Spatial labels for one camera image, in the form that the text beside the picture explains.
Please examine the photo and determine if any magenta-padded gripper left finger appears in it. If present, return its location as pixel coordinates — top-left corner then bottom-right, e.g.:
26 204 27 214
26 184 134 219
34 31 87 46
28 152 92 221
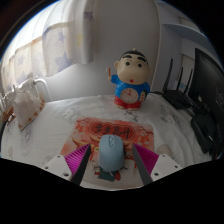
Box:
41 143 92 186

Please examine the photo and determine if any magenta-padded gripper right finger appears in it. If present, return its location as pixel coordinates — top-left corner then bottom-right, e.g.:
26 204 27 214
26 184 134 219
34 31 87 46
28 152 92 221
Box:
131 143 184 186

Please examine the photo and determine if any light blue computer mouse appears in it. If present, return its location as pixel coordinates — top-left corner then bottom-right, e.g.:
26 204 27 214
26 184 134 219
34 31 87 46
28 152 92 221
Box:
98 134 126 173

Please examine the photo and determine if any red printed mouse pad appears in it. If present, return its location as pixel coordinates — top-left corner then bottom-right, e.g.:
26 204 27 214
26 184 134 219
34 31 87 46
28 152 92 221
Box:
59 116 156 183

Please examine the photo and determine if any white printed tablecloth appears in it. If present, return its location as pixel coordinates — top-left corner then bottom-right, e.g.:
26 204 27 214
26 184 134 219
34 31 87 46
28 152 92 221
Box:
0 94 214 192

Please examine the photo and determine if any black router with antennas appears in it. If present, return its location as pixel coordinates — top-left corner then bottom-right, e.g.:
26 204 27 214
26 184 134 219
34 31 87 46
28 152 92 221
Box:
151 58 201 110

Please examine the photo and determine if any large white conch shell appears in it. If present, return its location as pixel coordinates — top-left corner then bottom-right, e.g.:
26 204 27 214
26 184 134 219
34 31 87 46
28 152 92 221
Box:
13 89 46 132

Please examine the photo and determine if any cartoon boy figure clock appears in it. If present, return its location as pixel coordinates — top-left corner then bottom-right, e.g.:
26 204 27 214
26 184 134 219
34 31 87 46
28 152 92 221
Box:
106 48 152 111

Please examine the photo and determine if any white radiator pipe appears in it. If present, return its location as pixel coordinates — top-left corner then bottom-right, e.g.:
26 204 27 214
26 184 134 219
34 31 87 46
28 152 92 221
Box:
19 77 53 103

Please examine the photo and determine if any black computer monitor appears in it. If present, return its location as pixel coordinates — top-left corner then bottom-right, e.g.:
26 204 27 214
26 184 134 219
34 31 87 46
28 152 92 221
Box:
190 48 224 158

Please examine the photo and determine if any white star-print curtain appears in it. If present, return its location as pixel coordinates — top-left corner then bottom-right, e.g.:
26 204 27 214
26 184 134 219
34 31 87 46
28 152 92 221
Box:
0 0 94 94

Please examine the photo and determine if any white wall shelf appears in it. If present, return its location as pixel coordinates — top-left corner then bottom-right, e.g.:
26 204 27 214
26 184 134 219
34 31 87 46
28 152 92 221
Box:
163 16 214 51

